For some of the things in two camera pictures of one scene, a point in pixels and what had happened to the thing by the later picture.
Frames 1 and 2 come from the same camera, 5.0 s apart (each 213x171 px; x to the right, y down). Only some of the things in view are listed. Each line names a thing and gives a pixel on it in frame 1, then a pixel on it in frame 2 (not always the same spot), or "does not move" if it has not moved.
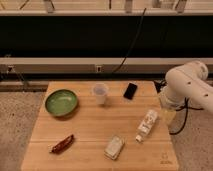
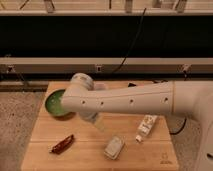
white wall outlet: [98, 69] does not move
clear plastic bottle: [146, 124] does not move
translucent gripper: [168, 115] -> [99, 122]
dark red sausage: [62, 144] does not move
